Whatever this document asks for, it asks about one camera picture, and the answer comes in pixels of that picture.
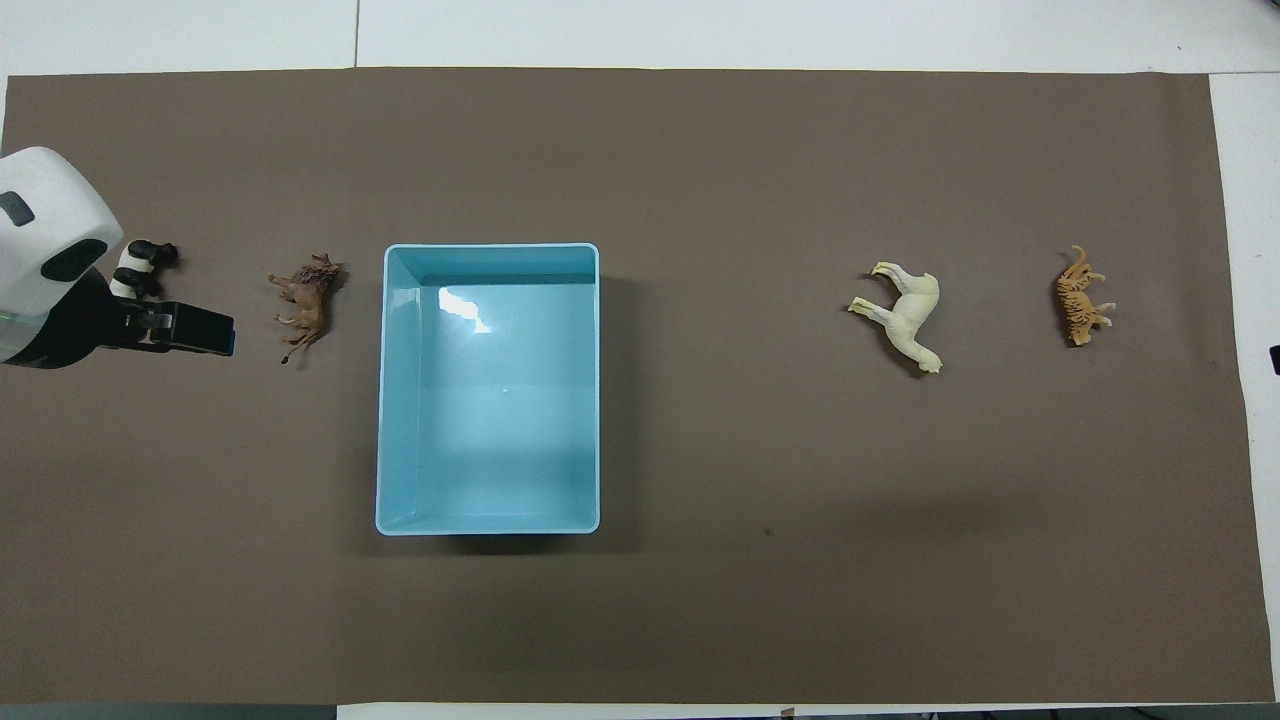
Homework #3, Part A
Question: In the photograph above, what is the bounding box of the orange striped tiger toy figure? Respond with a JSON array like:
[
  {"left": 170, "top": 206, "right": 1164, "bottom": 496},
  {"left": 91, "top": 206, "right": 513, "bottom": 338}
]
[{"left": 1057, "top": 246, "right": 1117, "bottom": 347}]

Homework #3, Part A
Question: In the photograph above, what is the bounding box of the light blue plastic storage box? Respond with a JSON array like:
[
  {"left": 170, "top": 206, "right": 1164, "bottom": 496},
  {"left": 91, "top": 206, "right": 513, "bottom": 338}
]
[{"left": 376, "top": 243, "right": 602, "bottom": 537}]

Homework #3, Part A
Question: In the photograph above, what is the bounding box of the brown lion toy figure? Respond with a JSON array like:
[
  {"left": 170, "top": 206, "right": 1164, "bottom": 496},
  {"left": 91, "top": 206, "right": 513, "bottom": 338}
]
[{"left": 268, "top": 253, "right": 347, "bottom": 365}]

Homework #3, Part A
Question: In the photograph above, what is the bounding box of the cream white horse toy figure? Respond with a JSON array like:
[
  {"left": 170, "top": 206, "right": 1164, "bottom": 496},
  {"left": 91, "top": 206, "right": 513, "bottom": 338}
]
[{"left": 848, "top": 262, "right": 944, "bottom": 375}]

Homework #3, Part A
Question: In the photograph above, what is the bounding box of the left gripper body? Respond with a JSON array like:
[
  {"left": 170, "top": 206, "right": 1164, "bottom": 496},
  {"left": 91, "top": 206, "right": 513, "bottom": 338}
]
[{"left": 0, "top": 268, "right": 131, "bottom": 369}]

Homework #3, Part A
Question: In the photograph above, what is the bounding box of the brown paper table mat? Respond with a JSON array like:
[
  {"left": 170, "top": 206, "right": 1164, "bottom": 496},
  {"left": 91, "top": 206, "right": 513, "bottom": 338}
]
[{"left": 0, "top": 68, "right": 1276, "bottom": 706}]

